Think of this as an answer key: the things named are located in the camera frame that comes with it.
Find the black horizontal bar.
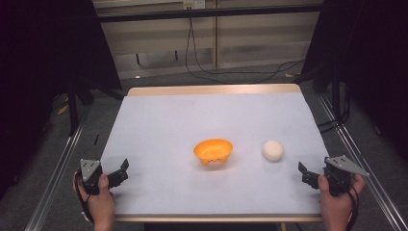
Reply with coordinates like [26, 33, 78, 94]
[97, 4, 324, 24]

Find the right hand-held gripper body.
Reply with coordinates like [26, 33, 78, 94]
[322, 155, 370, 197]

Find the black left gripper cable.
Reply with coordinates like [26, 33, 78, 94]
[73, 178, 95, 225]

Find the black curtain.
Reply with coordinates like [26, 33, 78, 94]
[300, 0, 408, 163]
[0, 0, 123, 201]

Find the black metal stand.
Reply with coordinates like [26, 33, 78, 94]
[66, 84, 80, 137]
[330, 68, 344, 123]

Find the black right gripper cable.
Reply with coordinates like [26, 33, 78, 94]
[345, 184, 361, 231]

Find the orange plastic bowl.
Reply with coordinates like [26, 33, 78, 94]
[192, 138, 234, 167]

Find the long black floor cable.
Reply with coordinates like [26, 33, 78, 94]
[184, 16, 306, 86]

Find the aluminium floor rail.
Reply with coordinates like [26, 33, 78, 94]
[315, 91, 408, 231]
[24, 104, 93, 231]

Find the person's left hand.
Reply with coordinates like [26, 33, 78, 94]
[72, 170, 116, 223]

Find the white wall socket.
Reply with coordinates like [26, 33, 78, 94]
[183, 0, 207, 11]

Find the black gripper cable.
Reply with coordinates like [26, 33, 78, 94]
[345, 184, 361, 231]
[73, 178, 95, 225]

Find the white round ball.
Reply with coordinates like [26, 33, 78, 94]
[261, 140, 285, 163]

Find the white table mat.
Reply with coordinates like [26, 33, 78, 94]
[100, 91, 330, 217]

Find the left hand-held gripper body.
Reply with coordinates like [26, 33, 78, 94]
[78, 158, 113, 196]

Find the person's right hand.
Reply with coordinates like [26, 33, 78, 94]
[317, 173, 367, 223]

